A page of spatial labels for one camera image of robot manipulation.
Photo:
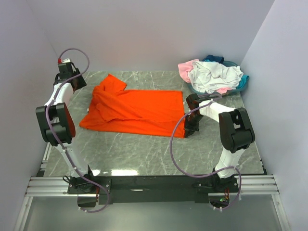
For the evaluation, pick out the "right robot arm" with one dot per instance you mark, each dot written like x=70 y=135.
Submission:
x=236 y=132

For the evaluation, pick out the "teal t shirt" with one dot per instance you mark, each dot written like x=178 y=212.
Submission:
x=243 y=83

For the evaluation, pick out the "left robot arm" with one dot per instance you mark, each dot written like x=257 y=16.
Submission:
x=57 y=126

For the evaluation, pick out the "orange t shirt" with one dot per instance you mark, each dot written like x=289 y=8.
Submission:
x=114 y=108

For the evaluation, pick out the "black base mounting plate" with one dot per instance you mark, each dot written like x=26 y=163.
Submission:
x=145 y=189

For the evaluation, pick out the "pink t shirt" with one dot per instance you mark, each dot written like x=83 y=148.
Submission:
x=185 y=68

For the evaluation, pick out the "dark blue t shirt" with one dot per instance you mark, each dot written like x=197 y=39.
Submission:
x=212 y=58

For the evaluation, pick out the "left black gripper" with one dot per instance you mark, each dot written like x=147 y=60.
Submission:
x=82 y=83

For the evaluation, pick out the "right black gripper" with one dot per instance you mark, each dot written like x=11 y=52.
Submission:
x=189 y=130

